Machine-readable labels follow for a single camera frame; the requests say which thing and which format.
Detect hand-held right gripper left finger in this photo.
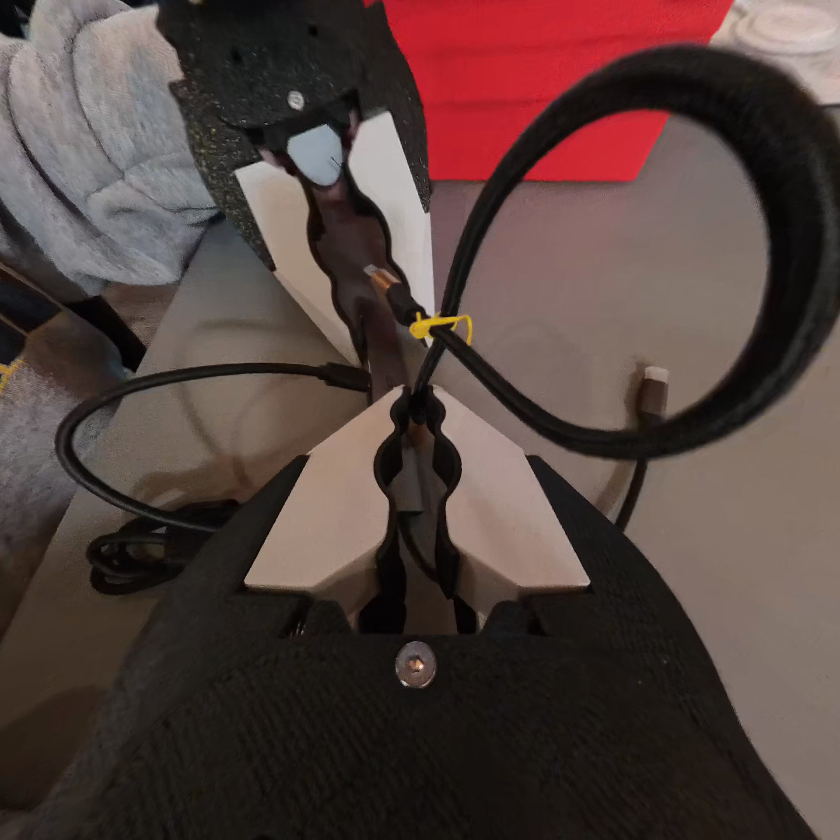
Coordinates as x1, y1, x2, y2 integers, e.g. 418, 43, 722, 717
244, 384, 409, 634

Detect person's left forearm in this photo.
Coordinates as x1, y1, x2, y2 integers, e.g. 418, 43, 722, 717
0, 0, 221, 296

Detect red plastic bin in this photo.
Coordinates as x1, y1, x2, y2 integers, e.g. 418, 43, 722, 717
364, 0, 735, 183

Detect white desk lamp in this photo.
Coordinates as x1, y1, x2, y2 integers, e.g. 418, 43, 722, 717
712, 0, 840, 106

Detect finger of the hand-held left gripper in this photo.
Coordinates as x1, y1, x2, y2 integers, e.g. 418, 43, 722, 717
234, 159, 368, 366
346, 110, 437, 350

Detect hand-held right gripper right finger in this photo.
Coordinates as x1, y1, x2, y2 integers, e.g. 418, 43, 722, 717
428, 386, 590, 634

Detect yellow twist tie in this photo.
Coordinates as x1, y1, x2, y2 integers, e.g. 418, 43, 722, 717
408, 314, 473, 345

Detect black usb-c cable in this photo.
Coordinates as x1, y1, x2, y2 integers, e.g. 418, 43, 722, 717
54, 362, 373, 597

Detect braided cable orange plugs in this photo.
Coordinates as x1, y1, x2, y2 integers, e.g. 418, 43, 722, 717
363, 45, 840, 460

